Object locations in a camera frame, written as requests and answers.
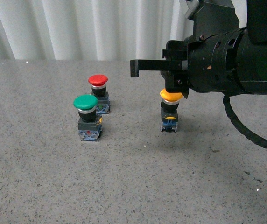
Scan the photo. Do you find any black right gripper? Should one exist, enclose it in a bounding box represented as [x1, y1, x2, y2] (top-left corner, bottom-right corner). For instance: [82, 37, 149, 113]
[130, 32, 245, 99]

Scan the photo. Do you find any yellow mushroom push button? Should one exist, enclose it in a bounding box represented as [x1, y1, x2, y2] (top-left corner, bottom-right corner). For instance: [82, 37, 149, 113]
[160, 88, 183, 132]

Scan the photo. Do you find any red mushroom push button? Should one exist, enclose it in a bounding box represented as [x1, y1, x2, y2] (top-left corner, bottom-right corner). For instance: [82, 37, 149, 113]
[88, 74, 110, 114]

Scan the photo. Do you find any green mushroom push button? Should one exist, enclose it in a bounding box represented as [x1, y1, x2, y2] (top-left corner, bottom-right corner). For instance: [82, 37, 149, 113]
[73, 94, 102, 141]

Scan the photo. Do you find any white pleated curtain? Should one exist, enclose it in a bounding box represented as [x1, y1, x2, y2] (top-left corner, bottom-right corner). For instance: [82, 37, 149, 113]
[0, 0, 248, 62]

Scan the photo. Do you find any black corrugated cable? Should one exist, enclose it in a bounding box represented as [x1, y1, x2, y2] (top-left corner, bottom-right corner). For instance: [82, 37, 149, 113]
[222, 95, 267, 154]

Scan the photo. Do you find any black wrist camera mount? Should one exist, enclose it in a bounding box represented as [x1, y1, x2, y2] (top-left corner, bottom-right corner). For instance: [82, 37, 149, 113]
[185, 0, 239, 43]

